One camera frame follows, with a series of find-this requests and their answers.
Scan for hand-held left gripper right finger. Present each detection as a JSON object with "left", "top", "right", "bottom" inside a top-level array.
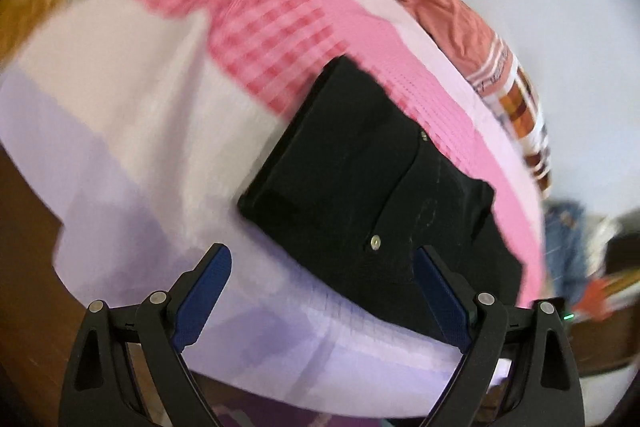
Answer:
[{"left": 414, "top": 245, "right": 585, "bottom": 427}]

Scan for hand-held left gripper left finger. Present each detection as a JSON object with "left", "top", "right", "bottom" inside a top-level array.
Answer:
[{"left": 59, "top": 243, "right": 233, "bottom": 427}]

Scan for black pants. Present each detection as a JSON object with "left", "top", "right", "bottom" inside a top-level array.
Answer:
[{"left": 236, "top": 55, "right": 523, "bottom": 342}]

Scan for orange cloth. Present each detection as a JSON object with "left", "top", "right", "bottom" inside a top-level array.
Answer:
[{"left": 574, "top": 274, "right": 640, "bottom": 324}]

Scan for blue plaid cloth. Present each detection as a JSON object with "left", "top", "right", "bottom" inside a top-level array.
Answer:
[{"left": 542, "top": 199, "right": 592, "bottom": 304}]

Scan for white cloth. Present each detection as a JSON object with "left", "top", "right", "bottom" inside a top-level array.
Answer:
[{"left": 589, "top": 214, "right": 628, "bottom": 260}]

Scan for pink checked bed sheet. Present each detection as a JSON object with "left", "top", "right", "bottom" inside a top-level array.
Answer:
[{"left": 0, "top": 0, "right": 548, "bottom": 419}]

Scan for rolled plaid quilt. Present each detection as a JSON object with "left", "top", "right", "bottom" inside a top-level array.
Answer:
[{"left": 327, "top": 0, "right": 553, "bottom": 198}]

